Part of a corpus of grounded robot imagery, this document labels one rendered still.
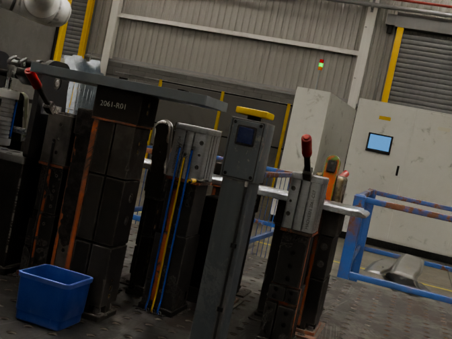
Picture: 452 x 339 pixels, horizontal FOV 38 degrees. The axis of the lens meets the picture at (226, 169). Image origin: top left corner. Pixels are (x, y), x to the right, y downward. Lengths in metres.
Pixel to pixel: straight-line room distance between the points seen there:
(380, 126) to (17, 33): 5.75
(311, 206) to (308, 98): 8.20
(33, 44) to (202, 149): 3.89
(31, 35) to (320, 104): 5.28
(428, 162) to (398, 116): 0.76
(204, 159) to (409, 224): 8.07
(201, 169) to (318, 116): 8.10
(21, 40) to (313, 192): 3.94
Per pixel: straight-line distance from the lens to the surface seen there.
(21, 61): 1.59
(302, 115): 9.49
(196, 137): 1.37
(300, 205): 1.32
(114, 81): 1.24
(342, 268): 3.31
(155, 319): 1.40
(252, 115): 1.18
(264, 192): 1.45
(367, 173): 9.36
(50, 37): 5.37
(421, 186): 9.34
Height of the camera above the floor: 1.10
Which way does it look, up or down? 3 degrees down
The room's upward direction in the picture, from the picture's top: 12 degrees clockwise
